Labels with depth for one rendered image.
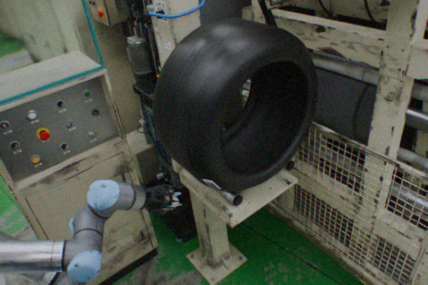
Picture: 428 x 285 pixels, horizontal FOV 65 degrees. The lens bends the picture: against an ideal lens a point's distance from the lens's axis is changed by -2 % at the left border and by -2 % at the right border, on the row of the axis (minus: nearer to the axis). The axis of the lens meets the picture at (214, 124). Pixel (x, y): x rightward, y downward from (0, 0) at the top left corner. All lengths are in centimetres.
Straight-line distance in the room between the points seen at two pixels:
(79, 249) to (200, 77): 54
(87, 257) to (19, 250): 15
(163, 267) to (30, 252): 143
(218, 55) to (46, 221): 118
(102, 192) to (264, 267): 145
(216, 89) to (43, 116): 87
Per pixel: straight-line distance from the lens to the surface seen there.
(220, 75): 98
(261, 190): 146
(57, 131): 166
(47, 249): 93
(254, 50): 103
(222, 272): 218
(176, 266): 227
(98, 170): 175
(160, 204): 107
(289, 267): 221
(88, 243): 93
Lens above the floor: 182
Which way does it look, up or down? 32 degrees down
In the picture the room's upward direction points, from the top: 7 degrees counter-clockwise
